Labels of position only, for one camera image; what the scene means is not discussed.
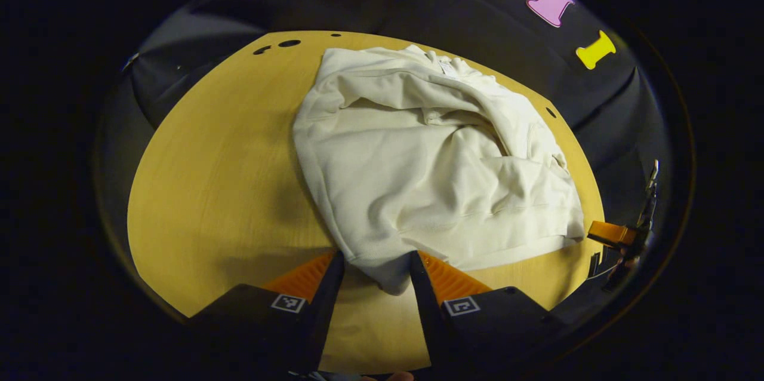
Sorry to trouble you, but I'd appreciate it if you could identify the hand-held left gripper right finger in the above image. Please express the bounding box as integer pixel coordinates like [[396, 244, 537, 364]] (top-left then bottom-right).
[[409, 250, 562, 376]]

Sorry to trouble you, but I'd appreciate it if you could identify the black backdrop cloth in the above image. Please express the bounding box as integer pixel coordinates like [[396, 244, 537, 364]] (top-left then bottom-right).
[[95, 0, 693, 250]]

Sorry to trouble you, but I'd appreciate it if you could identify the white sweatshirt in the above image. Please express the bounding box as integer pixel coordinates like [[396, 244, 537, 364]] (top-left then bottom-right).
[[292, 44, 586, 296]]

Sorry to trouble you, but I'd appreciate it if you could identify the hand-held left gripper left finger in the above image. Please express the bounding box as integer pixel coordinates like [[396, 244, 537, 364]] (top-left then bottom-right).
[[188, 251, 346, 377]]

